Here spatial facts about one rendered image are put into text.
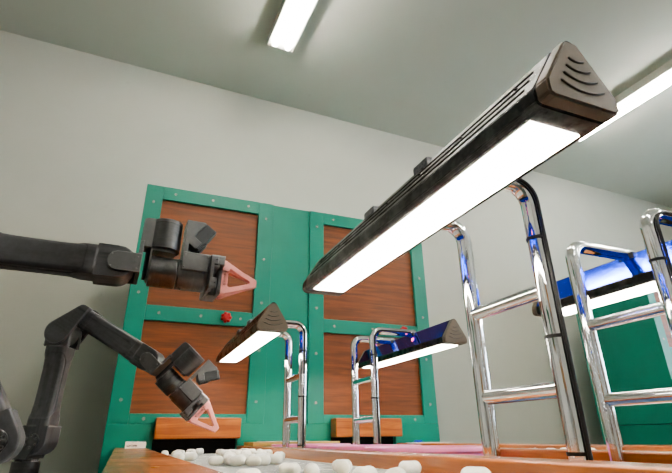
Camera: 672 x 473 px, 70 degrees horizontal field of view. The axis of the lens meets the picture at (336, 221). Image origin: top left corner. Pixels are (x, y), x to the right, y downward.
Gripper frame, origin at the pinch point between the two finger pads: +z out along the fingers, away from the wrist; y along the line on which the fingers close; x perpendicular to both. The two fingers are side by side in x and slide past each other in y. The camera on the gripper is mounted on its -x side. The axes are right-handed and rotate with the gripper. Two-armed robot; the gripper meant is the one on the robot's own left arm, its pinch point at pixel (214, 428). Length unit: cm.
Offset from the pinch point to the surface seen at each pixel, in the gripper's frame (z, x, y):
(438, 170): -12, -22, -102
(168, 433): -5, 6, 51
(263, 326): -10.4, -21.9, -20.4
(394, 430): 62, -54, 52
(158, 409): -13, 2, 59
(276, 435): 26, -20, 58
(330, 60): -94, -207, 82
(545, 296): 9, -26, -95
